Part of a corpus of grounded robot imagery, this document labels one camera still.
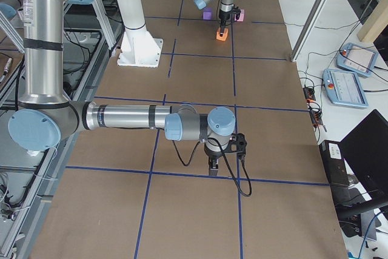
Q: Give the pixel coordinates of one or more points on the orange foam cube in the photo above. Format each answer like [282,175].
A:
[222,35]

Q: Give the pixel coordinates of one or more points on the aluminium side frame rail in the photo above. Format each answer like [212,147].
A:
[31,182]

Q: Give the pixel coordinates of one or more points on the black laptop computer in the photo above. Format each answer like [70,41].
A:
[364,149]

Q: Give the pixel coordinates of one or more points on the light pink foam cube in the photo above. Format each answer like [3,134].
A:
[241,15]

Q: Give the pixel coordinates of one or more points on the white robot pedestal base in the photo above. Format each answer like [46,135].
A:
[138,47]

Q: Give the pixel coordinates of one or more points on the blue teach pendant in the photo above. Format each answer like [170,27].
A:
[343,88]
[357,59]

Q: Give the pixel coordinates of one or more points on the black orange power strip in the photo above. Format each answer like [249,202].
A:
[315,110]

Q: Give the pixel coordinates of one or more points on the lower blue teach pendant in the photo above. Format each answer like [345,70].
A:
[343,88]

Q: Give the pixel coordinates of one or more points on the aluminium frame post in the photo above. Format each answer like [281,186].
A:
[307,29]

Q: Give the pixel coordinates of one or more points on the upper blue teach pendant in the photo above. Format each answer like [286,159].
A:
[357,59]

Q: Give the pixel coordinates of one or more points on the dark purple foam cube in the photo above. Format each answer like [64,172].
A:
[207,13]

